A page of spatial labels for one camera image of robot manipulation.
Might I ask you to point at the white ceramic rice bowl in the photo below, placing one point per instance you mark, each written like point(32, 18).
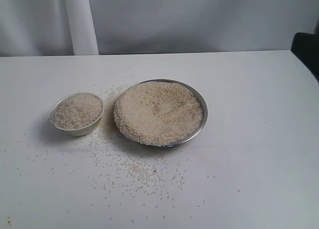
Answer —
point(77, 114)

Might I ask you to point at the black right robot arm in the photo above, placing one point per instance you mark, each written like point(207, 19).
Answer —
point(305, 47)

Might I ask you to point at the round steel rice tray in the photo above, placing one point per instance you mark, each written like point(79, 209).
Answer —
point(160, 113)

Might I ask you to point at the white backdrop curtain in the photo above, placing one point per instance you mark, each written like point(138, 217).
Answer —
point(92, 27)

